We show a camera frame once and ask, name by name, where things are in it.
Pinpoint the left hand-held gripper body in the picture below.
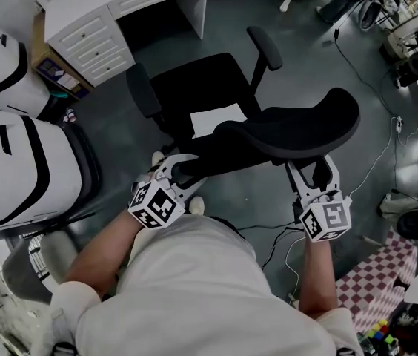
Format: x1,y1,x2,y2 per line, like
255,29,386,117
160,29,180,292
127,171,187,231

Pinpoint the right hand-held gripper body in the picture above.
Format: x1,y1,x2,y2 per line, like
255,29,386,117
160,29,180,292
292,187,353,244

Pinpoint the black office chair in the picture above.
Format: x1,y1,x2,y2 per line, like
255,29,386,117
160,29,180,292
125,25,361,191

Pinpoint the person's right forearm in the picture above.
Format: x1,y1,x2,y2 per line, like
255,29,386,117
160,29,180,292
297,235,339,320

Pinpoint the person's left forearm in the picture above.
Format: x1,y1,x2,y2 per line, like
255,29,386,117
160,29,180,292
62,209,147,300

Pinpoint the white desk with drawers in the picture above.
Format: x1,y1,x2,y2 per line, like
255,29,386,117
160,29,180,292
42,0,210,88

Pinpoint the pink checkered box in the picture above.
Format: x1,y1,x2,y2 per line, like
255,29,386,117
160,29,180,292
333,226,418,333

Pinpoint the person's white shirt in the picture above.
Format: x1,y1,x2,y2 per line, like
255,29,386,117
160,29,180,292
49,213,365,356

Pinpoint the pile of coloured blocks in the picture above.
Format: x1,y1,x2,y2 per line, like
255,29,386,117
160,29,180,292
364,319,395,344

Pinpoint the large white black robot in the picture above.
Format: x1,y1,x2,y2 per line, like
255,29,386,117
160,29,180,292
0,105,102,233
0,24,53,120

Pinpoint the cardboard box purple label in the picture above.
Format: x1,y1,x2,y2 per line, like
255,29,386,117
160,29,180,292
30,11,95,102

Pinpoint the grey rimmed round device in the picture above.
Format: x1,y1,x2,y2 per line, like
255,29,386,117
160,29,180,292
356,0,386,32

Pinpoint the white floor cable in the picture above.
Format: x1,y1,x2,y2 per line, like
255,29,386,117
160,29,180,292
348,119,399,198

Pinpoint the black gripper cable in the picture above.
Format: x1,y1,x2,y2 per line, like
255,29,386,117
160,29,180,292
238,224,306,270

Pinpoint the thin white cable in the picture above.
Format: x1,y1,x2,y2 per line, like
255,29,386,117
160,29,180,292
285,235,306,300

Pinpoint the black floor cable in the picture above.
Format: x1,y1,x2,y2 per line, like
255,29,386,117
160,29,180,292
334,37,397,120

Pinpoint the white wire rack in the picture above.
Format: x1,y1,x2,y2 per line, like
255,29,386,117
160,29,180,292
27,235,49,277

